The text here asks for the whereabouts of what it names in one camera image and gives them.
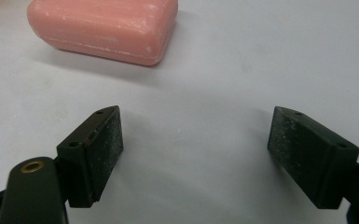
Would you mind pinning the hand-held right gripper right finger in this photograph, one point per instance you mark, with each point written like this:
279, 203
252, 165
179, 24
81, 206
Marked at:
307, 165

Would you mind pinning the pink soap bar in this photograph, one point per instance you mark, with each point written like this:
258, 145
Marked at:
105, 29

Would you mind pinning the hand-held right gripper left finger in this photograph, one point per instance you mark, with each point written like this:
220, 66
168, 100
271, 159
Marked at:
88, 165

